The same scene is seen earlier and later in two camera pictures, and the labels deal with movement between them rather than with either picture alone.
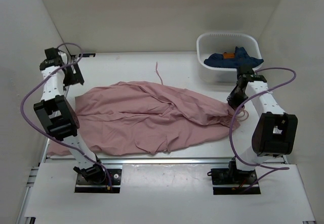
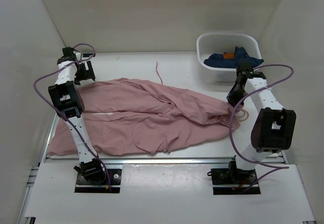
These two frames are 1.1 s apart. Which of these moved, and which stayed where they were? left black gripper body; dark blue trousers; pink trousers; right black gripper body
Moved: left black gripper body
Stayed: right black gripper body; pink trousers; dark blue trousers
